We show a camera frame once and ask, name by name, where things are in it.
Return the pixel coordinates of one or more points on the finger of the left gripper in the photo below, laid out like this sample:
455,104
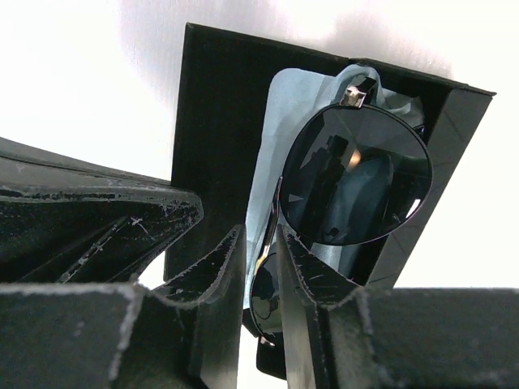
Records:
65,220

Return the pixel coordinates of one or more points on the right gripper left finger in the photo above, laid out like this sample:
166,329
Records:
184,334

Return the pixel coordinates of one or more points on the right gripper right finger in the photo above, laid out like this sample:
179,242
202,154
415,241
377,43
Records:
341,335

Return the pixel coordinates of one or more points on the black sunglasses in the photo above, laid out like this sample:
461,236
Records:
355,173

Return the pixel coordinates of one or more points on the black rectangular glasses case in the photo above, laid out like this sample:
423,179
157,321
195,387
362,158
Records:
223,92

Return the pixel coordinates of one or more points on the blue cleaning cloth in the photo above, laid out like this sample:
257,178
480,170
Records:
294,97

